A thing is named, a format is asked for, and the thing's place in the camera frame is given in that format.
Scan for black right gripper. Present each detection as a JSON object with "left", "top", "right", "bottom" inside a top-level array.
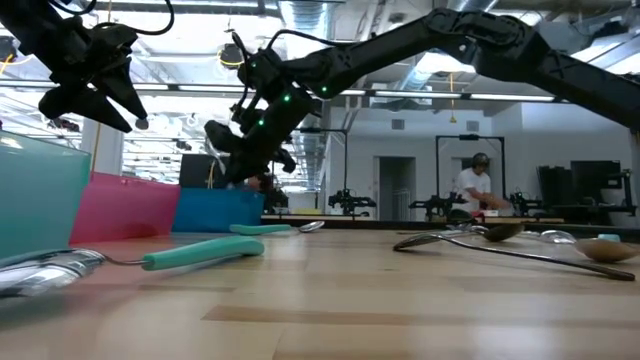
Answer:
[{"left": 204, "top": 92, "right": 321, "bottom": 184}]

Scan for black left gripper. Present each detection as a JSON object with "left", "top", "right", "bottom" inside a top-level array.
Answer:
[{"left": 38, "top": 17, "right": 150, "bottom": 134}]

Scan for patterned-handle silver spoon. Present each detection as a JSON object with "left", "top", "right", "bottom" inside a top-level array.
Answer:
[
  {"left": 206, "top": 137, "right": 229, "bottom": 176},
  {"left": 444, "top": 223, "right": 490, "bottom": 237},
  {"left": 519, "top": 229, "right": 578, "bottom": 246}
]

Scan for white building column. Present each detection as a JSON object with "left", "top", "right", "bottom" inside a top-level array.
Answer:
[{"left": 81, "top": 119, "right": 125, "bottom": 176}]

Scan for black monitor back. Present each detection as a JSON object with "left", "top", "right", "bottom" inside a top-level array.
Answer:
[{"left": 178, "top": 153, "right": 248, "bottom": 190}]

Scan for blue plastic bin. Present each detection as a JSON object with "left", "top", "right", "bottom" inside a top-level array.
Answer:
[{"left": 172, "top": 187, "right": 265, "bottom": 234}]

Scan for long ceiling light strip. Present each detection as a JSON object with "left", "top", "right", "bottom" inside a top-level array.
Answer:
[{"left": 0, "top": 79, "right": 566, "bottom": 107}]

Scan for pink plastic bin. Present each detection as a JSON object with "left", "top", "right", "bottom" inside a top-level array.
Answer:
[{"left": 69, "top": 172, "right": 181, "bottom": 245}]

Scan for background wooden workbench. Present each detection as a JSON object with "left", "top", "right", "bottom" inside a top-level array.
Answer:
[{"left": 260, "top": 213, "right": 566, "bottom": 225}]

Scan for translucent teal plastic bin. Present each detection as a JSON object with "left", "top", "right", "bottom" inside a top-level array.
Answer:
[{"left": 0, "top": 130, "right": 93, "bottom": 259}]

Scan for grey doorway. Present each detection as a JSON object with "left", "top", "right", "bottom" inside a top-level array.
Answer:
[{"left": 373, "top": 156, "right": 417, "bottom": 222}]

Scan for white radiator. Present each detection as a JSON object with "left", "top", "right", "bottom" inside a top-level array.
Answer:
[{"left": 394, "top": 188, "right": 412, "bottom": 221}]

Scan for black dome-shaped object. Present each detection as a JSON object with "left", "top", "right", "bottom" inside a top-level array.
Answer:
[{"left": 446, "top": 208, "right": 476, "bottom": 225}]

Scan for black background monitors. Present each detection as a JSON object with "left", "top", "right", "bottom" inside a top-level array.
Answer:
[{"left": 537, "top": 159, "right": 637, "bottom": 217}]

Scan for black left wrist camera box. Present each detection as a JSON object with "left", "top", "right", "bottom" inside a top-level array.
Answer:
[{"left": 92, "top": 22, "right": 140, "bottom": 59}]

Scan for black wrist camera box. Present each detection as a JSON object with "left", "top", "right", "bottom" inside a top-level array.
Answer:
[
  {"left": 92, "top": 22, "right": 140, "bottom": 59},
  {"left": 237, "top": 47, "right": 284, "bottom": 94}
]

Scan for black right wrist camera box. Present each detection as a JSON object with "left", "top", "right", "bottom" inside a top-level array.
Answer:
[{"left": 237, "top": 47, "right": 284, "bottom": 94}]

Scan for black metal rig frame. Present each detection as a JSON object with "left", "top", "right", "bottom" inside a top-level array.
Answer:
[
  {"left": 434, "top": 133, "right": 506, "bottom": 221},
  {"left": 271, "top": 127, "right": 350, "bottom": 216}
]

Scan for black ceiling device yellow cable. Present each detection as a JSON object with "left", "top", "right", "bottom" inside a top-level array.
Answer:
[{"left": 219, "top": 43, "right": 244, "bottom": 70}]

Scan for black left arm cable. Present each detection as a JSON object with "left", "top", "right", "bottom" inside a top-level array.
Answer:
[{"left": 47, "top": 0, "right": 175, "bottom": 37}]

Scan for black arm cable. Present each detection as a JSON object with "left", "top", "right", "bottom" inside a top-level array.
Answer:
[
  {"left": 267, "top": 28, "right": 347, "bottom": 50},
  {"left": 47, "top": 0, "right": 175, "bottom": 37}
]

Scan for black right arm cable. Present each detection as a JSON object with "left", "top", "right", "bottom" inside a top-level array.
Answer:
[{"left": 267, "top": 28, "right": 347, "bottom": 50}]

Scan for silver round ventilation duct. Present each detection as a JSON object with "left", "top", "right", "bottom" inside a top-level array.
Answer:
[{"left": 278, "top": 0, "right": 335, "bottom": 174}]

